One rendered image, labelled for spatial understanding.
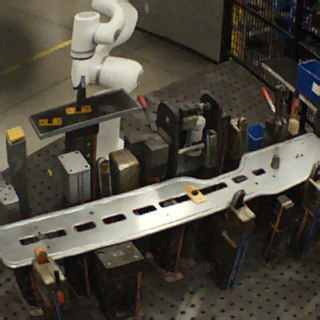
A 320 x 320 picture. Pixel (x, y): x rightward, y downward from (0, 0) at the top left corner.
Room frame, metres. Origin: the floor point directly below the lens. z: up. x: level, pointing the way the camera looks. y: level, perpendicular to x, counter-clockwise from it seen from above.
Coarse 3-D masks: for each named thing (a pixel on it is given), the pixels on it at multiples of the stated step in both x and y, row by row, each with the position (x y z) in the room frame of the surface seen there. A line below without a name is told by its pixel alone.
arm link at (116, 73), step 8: (104, 64) 1.98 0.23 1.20; (112, 64) 1.98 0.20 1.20; (120, 64) 1.98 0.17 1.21; (128, 64) 1.98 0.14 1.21; (136, 64) 2.00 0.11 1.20; (104, 72) 1.96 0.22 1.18; (112, 72) 1.96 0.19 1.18; (120, 72) 1.95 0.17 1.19; (128, 72) 1.95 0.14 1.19; (136, 72) 1.97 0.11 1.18; (104, 80) 1.96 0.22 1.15; (112, 80) 1.95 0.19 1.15; (120, 80) 1.94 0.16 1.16; (128, 80) 1.94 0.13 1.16; (136, 80) 1.96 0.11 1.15; (112, 88) 1.96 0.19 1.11; (128, 88) 1.94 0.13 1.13
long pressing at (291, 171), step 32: (256, 160) 1.77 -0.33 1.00; (288, 160) 1.79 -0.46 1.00; (128, 192) 1.54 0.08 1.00; (160, 192) 1.56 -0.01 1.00; (224, 192) 1.59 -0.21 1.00; (256, 192) 1.60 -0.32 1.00; (32, 224) 1.33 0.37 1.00; (64, 224) 1.35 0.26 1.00; (96, 224) 1.38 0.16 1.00; (128, 224) 1.40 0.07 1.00; (160, 224) 1.41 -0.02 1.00; (0, 256) 1.15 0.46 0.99; (32, 256) 1.18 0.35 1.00; (64, 256) 1.22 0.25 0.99
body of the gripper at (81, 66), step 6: (78, 60) 1.69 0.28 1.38; (84, 60) 1.69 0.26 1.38; (72, 66) 1.73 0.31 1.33; (78, 66) 1.68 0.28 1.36; (84, 66) 1.68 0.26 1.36; (72, 72) 1.73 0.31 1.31; (78, 72) 1.67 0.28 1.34; (84, 72) 1.68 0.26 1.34; (72, 78) 1.71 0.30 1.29; (78, 78) 1.67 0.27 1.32; (78, 84) 1.67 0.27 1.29
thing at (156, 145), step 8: (144, 136) 1.73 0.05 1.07; (152, 136) 1.74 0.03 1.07; (160, 136) 1.74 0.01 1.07; (152, 144) 1.69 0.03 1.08; (160, 144) 1.69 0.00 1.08; (144, 152) 1.70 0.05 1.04; (152, 152) 1.66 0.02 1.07; (160, 152) 1.68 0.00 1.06; (144, 160) 1.69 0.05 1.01; (152, 160) 1.66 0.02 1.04; (160, 160) 1.68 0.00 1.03; (144, 168) 1.68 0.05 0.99; (152, 168) 1.66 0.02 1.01; (160, 168) 1.68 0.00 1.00; (144, 176) 1.68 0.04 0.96; (152, 176) 1.67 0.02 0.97; (160, 176) 1.68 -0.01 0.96; (144, 184) 1.69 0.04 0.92; (152, 184) 1.68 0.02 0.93; (144, 208) 1.67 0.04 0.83; (152, 208) 1.68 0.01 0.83
